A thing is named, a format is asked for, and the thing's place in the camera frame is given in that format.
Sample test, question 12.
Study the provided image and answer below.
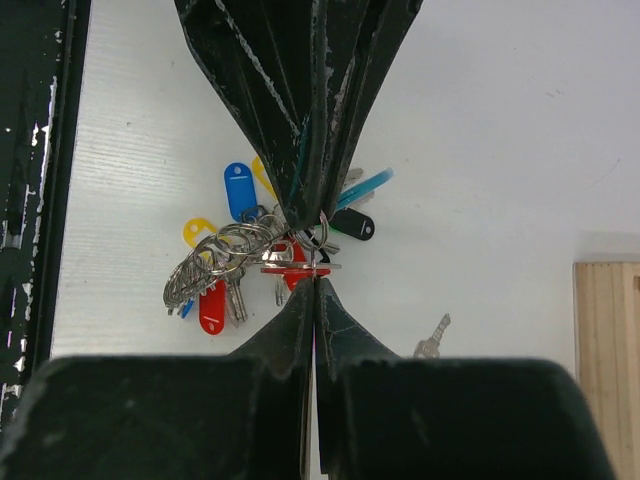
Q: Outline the wooden rack frame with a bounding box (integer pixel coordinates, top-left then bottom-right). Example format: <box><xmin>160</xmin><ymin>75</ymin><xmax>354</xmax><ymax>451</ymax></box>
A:
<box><xmin>574</xmin><ymin>262</ymin><xmax>639</xmax><ymax>479</ymax></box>

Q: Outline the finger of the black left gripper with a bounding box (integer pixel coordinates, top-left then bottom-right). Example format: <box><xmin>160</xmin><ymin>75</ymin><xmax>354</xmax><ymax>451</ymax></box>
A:
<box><xmin>322</xmin><ymin>1</ymin><xmax>422</xmax><ymax>217</ymax></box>
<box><xmin>175</xmin><ymin>1</ymin><xmax>321</xmax><ymax>230</ymax></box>

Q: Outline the metal keyring organizer blue handle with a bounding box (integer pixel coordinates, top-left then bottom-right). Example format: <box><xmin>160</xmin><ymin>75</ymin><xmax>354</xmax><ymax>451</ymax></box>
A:
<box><xmin>163</xmin><ymin>158</ymin><xmax>394</xmax><ymax>336</ymax></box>

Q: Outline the key with yellow tag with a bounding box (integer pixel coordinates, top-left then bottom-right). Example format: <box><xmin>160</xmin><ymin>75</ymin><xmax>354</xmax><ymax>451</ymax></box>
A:
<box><xmin>413</xmin><ymin>314</ymin><xmax>451</xmax><ymax>359</ymax></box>

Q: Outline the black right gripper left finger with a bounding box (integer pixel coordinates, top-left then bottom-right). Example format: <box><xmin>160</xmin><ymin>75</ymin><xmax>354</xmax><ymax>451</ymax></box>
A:
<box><xmin>1</xmin><ymin>280</ymin><xmax>314</xmax><ymax>479</ymax></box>

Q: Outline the blue key tag on organizer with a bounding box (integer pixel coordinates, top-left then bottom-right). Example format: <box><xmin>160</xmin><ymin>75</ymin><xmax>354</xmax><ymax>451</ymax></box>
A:
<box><xmin>223</xmin><ymin>162</ymin><xmax>258</xmax><ymax>222</ymax></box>

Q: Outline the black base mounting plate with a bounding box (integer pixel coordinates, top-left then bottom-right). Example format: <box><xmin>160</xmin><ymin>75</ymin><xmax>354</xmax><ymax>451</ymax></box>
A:
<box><xmin>1</xmin><ymin>1</ymin><xmax>91</xmax><ymax>427</ymax></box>

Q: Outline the black key tag on organizer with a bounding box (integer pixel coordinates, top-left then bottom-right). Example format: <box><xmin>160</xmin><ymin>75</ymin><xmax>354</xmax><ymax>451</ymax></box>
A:
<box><xmin>329</xmin><ymin>208</ymin><xmax>376</xmax><ymax>241</ymax></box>

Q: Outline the key with red tag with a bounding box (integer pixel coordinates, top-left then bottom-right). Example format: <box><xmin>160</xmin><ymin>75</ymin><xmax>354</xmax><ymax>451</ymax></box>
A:
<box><xmin>260</xmin><ymin>237</ymin><xmax>341</xmax><ymax>292</ymax></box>

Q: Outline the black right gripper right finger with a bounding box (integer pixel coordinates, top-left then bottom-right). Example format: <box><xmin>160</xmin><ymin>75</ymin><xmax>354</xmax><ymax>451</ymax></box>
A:
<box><xmin>314</xmin><ymin>279</ymin><xmax>614</xmax><ymax>479</ymax></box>

